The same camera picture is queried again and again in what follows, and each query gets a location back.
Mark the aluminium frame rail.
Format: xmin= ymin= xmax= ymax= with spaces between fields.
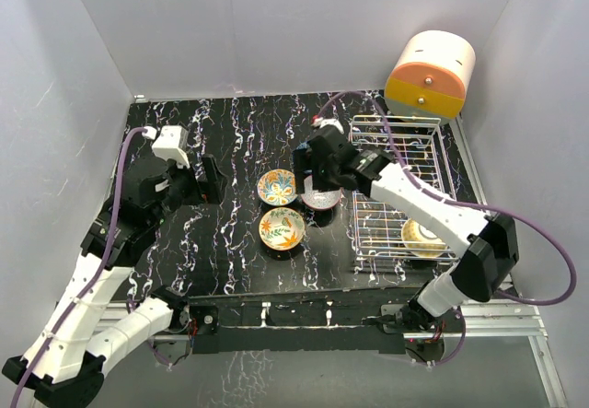
xmin=91 ymin=117 xmax=570 ymax=408

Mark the yellow dotted bowl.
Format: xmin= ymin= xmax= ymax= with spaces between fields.
xmin=401 ymin=219 xmax=448 ymax=259

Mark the orange green leaf bowl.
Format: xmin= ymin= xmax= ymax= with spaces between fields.
xmin=259 ymin=207 xmax=306 ymax=251

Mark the white wire dish rack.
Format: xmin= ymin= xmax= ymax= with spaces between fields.
xmin=350 ymin=114 xmax=456 ymax=264

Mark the orange blue floral bowl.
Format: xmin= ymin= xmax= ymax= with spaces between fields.
xmin=257 ymin=169 xmax=297 ymax=207

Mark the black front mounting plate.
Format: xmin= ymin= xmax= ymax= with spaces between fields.
xmin=189 ymin=286 xmax=444 ymax=355

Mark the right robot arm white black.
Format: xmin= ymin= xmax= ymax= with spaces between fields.
xmin=292 ymin=124 xmax=519 ymax=332

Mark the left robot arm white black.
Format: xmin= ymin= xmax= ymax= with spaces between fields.
xmin=2 ymin=155 xmax=227 ymax=407

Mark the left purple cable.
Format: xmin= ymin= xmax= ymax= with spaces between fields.
xmin=8 ymin=126 xmax=157 ymax=408

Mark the red rimmed grey bowl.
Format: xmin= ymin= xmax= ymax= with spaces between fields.
xmin=300 ymin=175 xmax=341 ymax=211

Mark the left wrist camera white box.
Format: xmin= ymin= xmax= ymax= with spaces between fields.
xmin=151 ymin=125 xmax=190 ymax=169

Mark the pink yellow drawer cabinet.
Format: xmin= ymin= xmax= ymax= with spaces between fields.
xmin=384 ymin=30 xmax=476 ymax=123

